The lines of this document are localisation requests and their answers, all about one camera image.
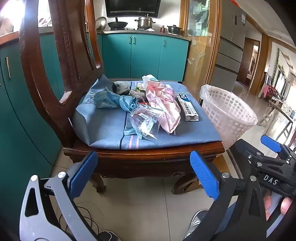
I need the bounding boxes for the clear plastic wrapper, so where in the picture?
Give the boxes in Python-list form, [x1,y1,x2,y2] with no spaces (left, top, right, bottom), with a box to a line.
[129,108,160,141]

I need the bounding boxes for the blue plastic bag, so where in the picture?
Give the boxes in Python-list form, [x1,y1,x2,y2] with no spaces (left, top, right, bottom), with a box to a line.
[118,95,138,113]

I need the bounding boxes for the steel cooking pot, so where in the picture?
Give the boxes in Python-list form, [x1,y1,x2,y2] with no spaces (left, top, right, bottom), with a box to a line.
[135,14,156,30]

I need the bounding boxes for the person's blue jeans leg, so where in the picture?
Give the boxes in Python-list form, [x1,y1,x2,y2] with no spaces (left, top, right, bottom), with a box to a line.
[221,200,240,223]

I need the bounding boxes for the black range hood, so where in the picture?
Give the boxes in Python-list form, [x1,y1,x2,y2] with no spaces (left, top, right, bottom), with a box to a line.
[105,0,162,18]

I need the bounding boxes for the black wok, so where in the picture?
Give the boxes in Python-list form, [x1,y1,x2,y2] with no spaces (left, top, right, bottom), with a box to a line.
[107,21,128,29]

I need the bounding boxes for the person's right hand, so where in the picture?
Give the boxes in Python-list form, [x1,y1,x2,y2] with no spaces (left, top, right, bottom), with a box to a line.
[263,192,294,222]

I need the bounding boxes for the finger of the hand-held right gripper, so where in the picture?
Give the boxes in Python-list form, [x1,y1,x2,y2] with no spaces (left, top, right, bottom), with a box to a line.
[260,135,296,163]
[242,148,294,171]

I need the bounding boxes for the white blue cardboard box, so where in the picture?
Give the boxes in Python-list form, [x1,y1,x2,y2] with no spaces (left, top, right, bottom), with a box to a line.
[176,93,200,122]

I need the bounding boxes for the blue striped seat cushion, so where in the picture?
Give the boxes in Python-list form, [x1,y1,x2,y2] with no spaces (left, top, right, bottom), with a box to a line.
[70,74,222,151]

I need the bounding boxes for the dark shoe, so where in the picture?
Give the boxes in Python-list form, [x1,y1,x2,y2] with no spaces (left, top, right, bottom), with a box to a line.
[96,230,121,241]

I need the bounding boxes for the dark silver crumpled wrapper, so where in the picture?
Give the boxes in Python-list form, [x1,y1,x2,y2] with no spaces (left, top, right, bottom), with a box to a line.
[112,81,132,95]

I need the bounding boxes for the red cloth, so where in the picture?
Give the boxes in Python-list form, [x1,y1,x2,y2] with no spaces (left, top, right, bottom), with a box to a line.
[262,85,281,98]

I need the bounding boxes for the grey refrigerator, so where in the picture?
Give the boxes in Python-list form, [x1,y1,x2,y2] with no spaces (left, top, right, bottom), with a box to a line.
[208,0,247,86]

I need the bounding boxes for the brown wooden chair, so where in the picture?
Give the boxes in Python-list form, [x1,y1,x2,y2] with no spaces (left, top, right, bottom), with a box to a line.
[0,32,67,232]

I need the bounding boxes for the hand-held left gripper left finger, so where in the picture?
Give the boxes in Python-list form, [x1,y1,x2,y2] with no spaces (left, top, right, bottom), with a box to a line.
[20,151,100,241]

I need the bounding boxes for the black cable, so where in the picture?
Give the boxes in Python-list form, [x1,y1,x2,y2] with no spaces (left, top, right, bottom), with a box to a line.
[58,204,103,235]

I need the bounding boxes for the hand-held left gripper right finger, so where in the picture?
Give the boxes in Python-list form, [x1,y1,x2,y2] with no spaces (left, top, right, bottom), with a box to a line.
[185,151,267,241]

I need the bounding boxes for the grey shoe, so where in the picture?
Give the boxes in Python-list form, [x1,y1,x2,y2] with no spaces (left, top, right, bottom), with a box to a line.
[184,209,210,240]

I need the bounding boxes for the carved wooden chair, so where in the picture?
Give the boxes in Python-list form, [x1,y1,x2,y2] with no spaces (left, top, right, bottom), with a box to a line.
[18,0,226,195]

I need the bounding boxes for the teal kitchen cabinet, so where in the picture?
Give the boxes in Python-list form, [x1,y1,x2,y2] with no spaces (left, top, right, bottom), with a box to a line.
[97,32,191,82]

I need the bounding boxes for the wooden table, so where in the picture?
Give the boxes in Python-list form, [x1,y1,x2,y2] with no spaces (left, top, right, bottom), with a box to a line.
[257,100,296,144]

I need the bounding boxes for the wooden framed glass door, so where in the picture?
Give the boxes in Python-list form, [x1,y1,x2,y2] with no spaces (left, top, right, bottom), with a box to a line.
[179,0,220,93]

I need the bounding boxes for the pink plastic bag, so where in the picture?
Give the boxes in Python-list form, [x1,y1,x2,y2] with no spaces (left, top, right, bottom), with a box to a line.
[142,75,182,135]

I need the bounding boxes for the teal foil wrapper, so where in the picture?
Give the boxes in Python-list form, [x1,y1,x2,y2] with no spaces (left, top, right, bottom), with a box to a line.
[124,116,137,136]

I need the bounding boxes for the white plastic lattice basket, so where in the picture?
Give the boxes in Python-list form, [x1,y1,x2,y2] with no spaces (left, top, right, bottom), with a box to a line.
[200,85,258,151]

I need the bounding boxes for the green garland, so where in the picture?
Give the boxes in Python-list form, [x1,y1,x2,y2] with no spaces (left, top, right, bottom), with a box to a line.
[272,48,281,82]

